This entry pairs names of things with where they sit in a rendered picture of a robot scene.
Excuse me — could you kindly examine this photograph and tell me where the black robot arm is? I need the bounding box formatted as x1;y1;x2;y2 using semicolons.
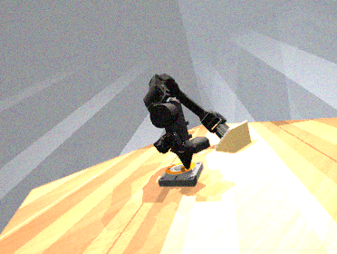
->
143;73;230;154

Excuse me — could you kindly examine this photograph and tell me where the white round plate with orange rim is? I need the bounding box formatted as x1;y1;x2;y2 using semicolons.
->
165;162;196;177

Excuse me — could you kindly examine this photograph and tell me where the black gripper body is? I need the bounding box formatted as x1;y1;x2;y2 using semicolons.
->
165;119;210;154

